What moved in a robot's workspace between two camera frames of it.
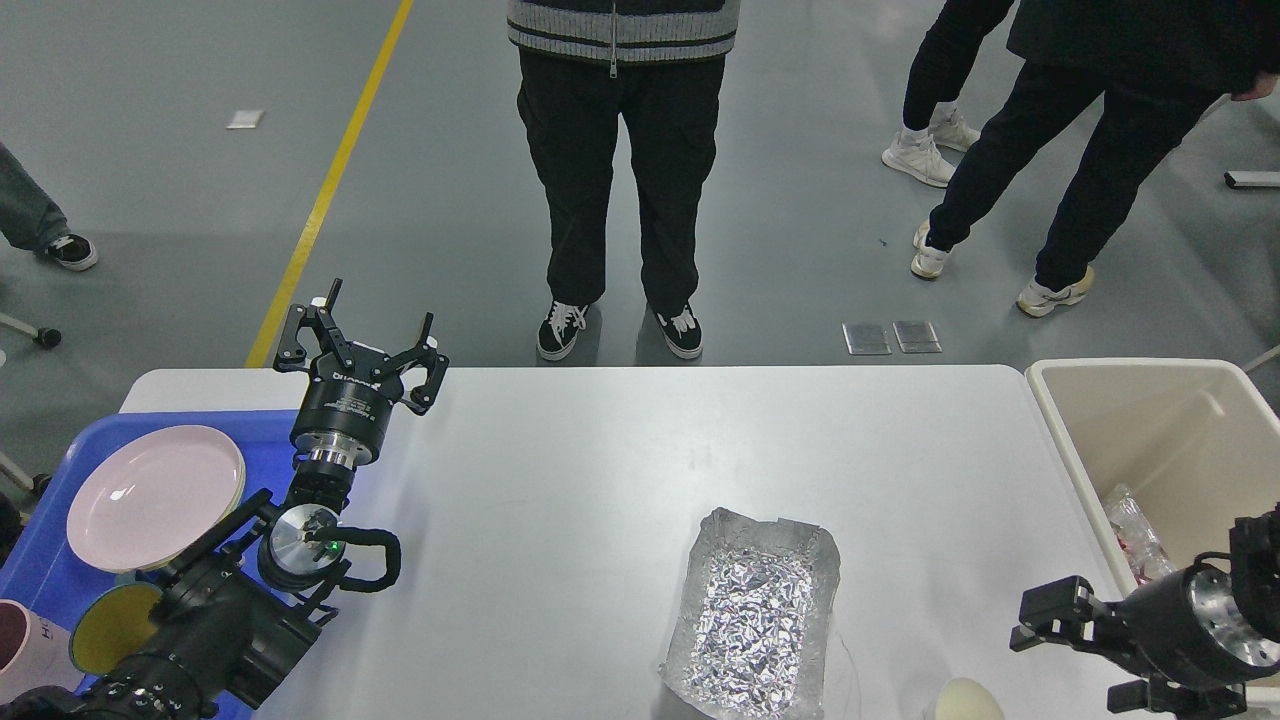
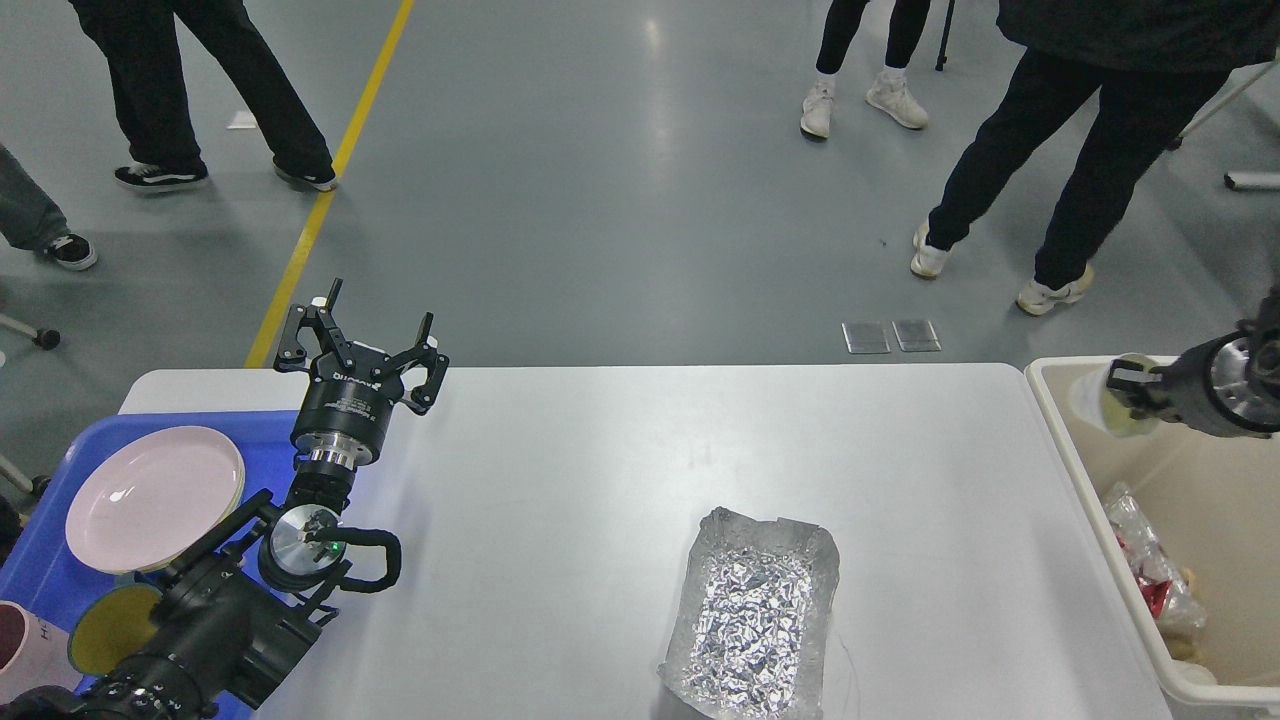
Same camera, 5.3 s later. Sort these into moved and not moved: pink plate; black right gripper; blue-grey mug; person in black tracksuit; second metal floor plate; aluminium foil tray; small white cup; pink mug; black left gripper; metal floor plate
Moved: small white cup; black right gripper
Not moved: aluminium foil tray; black left gripper; blue-grey mug; pink mug; pink plate; metal floor plate; person in black tracksuit; second metal floor plate
